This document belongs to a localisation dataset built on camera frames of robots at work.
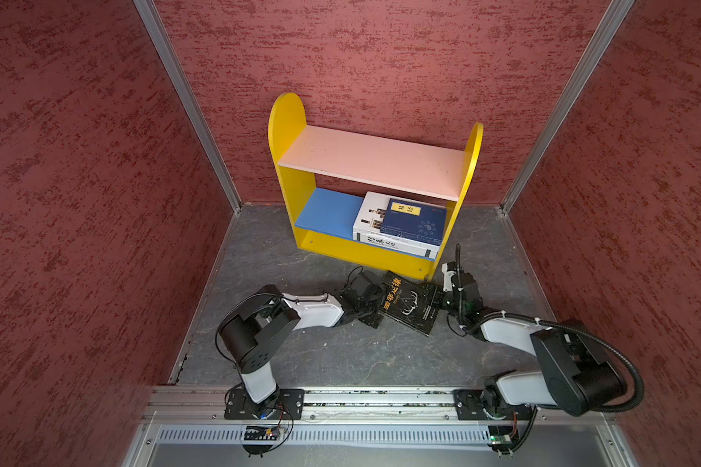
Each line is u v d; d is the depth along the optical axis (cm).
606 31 74
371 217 90
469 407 74
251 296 50
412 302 92
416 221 87
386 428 71
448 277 83
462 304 71
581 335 44
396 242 86
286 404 74
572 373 43
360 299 70
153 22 73
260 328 49
